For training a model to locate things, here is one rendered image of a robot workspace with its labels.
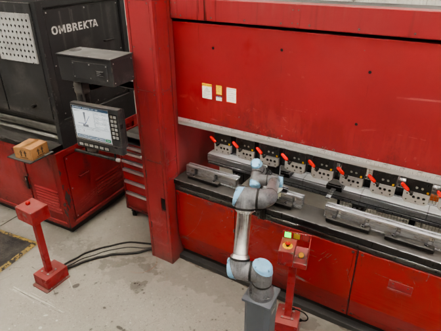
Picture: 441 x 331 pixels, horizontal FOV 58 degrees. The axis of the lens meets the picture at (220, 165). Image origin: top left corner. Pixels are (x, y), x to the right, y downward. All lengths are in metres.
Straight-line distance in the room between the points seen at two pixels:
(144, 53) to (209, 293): 2.03
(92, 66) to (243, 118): 1.11
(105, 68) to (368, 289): 2.39
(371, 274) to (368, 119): 1.09
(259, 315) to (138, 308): 1.32
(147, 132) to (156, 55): 0.64
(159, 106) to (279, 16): 1.10
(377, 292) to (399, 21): 1.79
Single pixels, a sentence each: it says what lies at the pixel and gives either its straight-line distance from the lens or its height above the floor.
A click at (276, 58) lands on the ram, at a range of 2.71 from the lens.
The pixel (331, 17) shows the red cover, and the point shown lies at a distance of 2.53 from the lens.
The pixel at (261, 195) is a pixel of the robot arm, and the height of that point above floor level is 1.37.
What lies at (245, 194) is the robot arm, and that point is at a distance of 2.26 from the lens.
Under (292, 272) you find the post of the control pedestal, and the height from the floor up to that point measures 0.56.
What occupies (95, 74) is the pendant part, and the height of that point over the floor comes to 1.83.
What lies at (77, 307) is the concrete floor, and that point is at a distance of 3.69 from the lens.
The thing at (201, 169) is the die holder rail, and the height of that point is 0.97.
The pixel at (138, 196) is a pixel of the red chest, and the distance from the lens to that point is 4.26.
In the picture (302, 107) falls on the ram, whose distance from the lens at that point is 2.72.
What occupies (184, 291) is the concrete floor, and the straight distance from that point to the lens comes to 3.61.
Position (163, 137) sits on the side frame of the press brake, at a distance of 3.18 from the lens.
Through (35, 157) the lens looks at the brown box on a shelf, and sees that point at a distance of 3.83.
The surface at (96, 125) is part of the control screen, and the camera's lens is 3.11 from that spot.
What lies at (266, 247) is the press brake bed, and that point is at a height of 0.50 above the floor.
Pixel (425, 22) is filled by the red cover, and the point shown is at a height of 2.24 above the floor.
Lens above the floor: 2.56
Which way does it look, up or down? 28 degrees down
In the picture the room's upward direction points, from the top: straight up
